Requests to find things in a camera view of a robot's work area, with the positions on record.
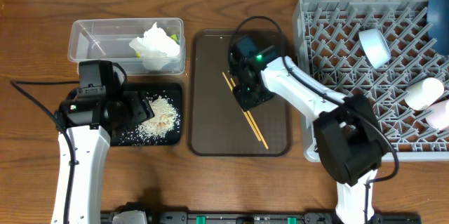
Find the white paper napkin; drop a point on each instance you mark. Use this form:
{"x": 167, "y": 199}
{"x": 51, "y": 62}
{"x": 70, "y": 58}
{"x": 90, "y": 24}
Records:
{"x": 157, "y": 60}

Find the cream white plastic cup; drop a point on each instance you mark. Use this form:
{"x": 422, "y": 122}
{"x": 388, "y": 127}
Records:
{"x": 424, "y": 93}

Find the pink plastic cup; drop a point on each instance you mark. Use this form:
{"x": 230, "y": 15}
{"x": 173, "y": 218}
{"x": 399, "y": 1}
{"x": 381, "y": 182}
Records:
{"x": 437, "y": 117}

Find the grey plastic dishwasher rack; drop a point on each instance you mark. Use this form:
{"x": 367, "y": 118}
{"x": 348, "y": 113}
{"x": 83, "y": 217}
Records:
{"x": 327, "y": 47}

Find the wooden chopstick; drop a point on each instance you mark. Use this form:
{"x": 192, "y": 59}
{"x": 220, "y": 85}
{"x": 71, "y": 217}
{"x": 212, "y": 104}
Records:
{"x": 244, "y": 113}
{"x": 258, "y": 130}

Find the pile of rice grains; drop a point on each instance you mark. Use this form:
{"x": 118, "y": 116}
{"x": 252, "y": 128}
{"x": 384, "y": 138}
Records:
{"x": 162, "y": 129}

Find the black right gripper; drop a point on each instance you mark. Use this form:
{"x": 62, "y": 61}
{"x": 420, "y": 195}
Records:
{"x": 245, "y": 101}

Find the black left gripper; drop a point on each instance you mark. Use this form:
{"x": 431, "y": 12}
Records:
{"x": 141, "y": 110}

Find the clear plastic waste bin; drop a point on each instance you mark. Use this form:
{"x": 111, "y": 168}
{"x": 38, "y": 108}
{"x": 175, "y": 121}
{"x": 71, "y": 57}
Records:
{"x": 108, "y": 39}

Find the light blue bowl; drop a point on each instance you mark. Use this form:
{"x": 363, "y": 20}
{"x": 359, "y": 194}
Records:
{"x": 375, "y": 47}

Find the brown plastic serving tray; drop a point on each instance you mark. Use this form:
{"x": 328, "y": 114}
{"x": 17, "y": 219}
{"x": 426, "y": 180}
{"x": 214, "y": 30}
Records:
{"x": 217, "y": 126}

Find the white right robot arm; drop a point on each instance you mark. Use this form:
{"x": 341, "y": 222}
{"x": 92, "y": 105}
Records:
{"x": 348, "y": 138}

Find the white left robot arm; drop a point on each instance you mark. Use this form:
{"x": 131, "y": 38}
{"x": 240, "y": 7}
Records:
{"x": 88, "y": 123}

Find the dark blue plate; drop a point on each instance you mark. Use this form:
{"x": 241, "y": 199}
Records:
{"x": 437, "y": 15}

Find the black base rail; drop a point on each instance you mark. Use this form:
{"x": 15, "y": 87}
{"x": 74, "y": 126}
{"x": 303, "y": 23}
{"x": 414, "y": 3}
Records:
{"x": 133, "y": 212}

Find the black plastic tray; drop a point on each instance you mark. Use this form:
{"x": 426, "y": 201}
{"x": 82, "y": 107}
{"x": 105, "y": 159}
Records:
{"x": 172, "y": 90}

